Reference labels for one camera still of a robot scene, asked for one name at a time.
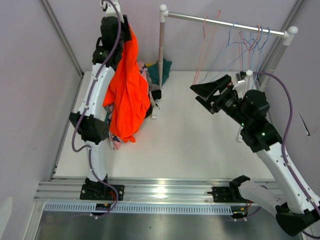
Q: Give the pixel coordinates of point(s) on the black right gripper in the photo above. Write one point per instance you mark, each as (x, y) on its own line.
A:
(225, 87)

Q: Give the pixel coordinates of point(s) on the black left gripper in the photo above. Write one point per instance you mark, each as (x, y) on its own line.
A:
(124, 25)

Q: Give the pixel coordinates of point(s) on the teal shorts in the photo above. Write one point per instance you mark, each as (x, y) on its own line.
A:
(154, 73)

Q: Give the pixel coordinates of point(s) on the grey shorts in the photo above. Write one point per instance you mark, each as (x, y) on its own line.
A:
(151, 86)

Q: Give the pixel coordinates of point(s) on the orange shorts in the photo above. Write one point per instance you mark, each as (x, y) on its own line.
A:
(128, 92)

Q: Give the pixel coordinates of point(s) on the pink hanger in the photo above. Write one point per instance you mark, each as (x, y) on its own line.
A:
(242, 51)
(208, 36)

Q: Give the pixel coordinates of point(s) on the pink patterned shorts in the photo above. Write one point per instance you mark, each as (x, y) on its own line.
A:
(115, 141)

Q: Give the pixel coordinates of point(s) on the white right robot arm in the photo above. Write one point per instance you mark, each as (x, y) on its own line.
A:
(298, 207)

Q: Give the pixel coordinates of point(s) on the silver clothes rack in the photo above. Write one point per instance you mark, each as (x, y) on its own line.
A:
(285, 38)

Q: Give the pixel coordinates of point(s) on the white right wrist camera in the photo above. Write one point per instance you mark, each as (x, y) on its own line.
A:
(243, 80)

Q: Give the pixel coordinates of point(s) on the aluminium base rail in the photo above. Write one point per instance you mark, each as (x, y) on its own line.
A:
(136, 190)

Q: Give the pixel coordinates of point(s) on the grey slotted cable duct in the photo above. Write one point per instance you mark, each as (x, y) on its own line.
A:
(136, 208)

